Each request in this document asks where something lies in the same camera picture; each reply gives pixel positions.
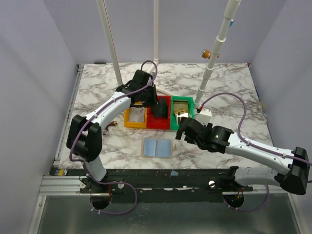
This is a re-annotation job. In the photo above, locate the dark card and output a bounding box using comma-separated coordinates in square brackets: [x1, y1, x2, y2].
[159, 97, 168, 118]
[151, 106, 161, 118]

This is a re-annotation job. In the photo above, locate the white striped card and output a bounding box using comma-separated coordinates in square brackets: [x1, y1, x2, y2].
[128, 108, 146, 123]

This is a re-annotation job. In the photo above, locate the beige card holder wallet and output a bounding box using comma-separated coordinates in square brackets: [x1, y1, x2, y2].
[140, 138, 176, 159]

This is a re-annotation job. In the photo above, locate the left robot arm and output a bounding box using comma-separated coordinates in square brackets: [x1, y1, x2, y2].
[66, 70, 158, 181]

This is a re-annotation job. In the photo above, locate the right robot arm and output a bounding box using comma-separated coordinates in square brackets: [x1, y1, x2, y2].
[176, 117, 311, 195]

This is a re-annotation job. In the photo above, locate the gold cards stack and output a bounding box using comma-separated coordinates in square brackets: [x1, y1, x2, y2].
[173, 100, 190, 124]

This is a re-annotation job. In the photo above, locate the green plastic bin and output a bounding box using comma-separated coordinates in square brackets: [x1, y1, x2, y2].
[170, 96, 194, 130]

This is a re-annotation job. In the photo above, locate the red plastic bin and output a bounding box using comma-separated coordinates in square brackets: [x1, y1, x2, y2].
[147, 96, 171, 130]

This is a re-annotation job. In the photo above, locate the yellow plastic bin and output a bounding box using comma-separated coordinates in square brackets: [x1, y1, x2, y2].
[123, 102, 147, 129]

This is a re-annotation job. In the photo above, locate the brown small tool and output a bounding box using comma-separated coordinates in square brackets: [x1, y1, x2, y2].
[103, 121, 117, 135]

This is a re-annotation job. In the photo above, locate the orange knob on pole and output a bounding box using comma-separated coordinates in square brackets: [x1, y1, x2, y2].
[201, 49, 213, 59]

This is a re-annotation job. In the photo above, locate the white left PVC pole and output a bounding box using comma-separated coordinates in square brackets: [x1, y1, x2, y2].
[97, 0, 123, 86]

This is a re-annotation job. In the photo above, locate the blue knob on pole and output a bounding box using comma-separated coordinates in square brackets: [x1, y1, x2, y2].
[229, 19, 234, 27]

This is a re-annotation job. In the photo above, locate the white PVC jointed pole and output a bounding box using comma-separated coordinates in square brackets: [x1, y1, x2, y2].
[194, 0, 241, 108]

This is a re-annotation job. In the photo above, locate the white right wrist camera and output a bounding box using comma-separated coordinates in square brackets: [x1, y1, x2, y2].
[195, 108, 212, 126]

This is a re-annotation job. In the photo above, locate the white PVC pipe frame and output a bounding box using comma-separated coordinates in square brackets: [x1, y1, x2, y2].
[147, 0, 175, 96]

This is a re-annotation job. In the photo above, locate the black mounting rail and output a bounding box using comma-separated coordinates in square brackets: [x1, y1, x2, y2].
[80, 166, 252, 203]

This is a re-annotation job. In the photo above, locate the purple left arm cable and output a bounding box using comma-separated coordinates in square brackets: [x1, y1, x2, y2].
[68, 60, 158, 182]

